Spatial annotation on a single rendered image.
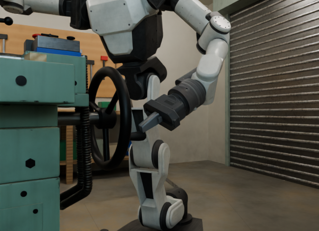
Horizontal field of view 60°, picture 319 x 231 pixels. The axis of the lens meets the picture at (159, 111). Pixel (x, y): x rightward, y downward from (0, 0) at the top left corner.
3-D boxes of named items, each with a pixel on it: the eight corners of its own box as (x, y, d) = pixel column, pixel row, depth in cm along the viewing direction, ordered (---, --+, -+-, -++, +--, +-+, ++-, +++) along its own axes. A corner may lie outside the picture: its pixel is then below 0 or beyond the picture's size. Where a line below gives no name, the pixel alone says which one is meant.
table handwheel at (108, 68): (103, 56, 86) (90, 139, 95) (32, 47, 75) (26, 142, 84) (147, 86, 63) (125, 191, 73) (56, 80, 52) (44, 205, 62)
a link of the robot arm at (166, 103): (176, 140, 73) (205, 117, 79) (172, 111, 67) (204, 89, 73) (146, 122, 81) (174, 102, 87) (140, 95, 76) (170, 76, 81)
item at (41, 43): (80, 57, 67) (81, 34, 67) (32, 52, 61) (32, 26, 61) (66, 64, 78) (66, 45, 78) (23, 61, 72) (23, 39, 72)
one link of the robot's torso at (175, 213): (153, 214, 166) (153, 192, 166) (184, 220, 157) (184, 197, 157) (135, 227, 148) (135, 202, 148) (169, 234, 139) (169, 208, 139)
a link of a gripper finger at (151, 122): (139, 124, 70) (157, 111, 73) (141, 133, 72) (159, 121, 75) (143, 126, 69) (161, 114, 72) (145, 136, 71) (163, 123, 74)
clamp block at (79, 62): (87, 94, 66) (87, 56, 67) (25, 91, 59) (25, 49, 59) (70, 97, 79) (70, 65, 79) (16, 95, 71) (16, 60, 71)
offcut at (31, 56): (46, 74, 54) (46, 54, 54) (29, 73, 52) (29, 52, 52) (40, 76, 57) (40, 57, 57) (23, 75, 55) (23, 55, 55)
